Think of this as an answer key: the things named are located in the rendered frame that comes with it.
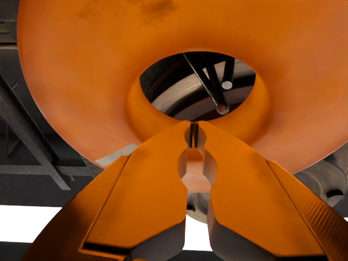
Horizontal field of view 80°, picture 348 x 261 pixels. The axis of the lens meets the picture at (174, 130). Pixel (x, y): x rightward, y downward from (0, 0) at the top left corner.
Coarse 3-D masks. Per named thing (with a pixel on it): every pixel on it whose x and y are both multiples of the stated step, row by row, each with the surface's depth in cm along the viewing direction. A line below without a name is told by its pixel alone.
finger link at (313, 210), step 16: (288, 176) 8; (288, 192) 7; (304, 192) 7; (304, 208) 6; (320, 208) 6; (320, 224) 6; (336, 224) 6; (320, 240) 6; (336, 240) 6; (336, 256) 5
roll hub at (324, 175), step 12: (312, 168) 29; (324, 168) 29; (336, 168) 29; (300, 180) 33; (312, 180) 33; (324, 180) 31; (336, 180) 31; (324, 192) 34; (192, 204) 39; (204, 204) 41; (192, 216) 43; (204, 216) 43
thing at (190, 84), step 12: (216, 60) 28; (180, 72) 34; (192, 72) 29; (216, 72) 29; (240, 72) 29; (252, 72) 29; (168, 84) 34; (180, 84) 30; (192, 84) 30; (156, 96) 33; (168, 96) 32; (180, 96) 32; (192, 96) 32; (156, 108) 34; (168, 108) 34
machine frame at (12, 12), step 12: (0, 0) 33; (12, 0) 32; (0, 12) 34; (12, 12) 34; (12, 24) 40; (12, 36) 42; (168, 60) 44; (144, 72) 46; (156, 72) 46; (144, 84) 49; (96, 168) 75
